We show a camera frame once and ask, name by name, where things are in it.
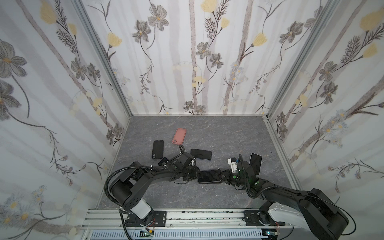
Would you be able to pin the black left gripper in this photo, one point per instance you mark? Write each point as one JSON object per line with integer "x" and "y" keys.
{"x": 196, "y": 173}

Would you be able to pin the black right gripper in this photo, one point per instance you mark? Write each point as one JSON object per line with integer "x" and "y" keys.
{"x": 229, "y": 176}

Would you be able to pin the black phone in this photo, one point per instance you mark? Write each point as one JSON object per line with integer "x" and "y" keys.
{"x": 210, "y": 177}
{"x": 256, "y": 163}
{"x": 201, "y": 154}
{"x": 163, "y": 161}

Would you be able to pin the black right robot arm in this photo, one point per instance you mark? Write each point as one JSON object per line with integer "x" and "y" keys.
{"x": 310, "y": 210}

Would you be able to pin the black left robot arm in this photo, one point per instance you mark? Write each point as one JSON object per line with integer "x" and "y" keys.
{"x": 126, "y": 187}

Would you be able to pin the pink phone case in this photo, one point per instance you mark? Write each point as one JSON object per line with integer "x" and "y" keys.
{"x": 179, "y": 136}

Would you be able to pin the black phone case far left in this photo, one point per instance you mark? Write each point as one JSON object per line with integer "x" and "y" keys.
{"x": 158, "y": 149}

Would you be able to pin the small green circuit board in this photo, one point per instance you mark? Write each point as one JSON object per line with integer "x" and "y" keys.
{"x": 146, "y": 234}

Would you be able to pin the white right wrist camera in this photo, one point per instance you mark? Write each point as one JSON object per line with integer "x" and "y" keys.
{"x": 233, "y": 163}

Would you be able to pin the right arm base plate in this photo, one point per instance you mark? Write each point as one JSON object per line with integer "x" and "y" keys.
{"x": 260, "y": 218}

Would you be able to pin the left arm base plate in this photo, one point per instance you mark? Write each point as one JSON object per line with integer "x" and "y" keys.
{"x": 154, "y": 219}

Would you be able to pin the aluminium mounting rail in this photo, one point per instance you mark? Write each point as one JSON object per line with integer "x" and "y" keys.
{"x": 196, "y": 219}

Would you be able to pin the white slotted cable duct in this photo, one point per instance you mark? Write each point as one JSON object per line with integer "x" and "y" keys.
{"x": 202, "y": 234}

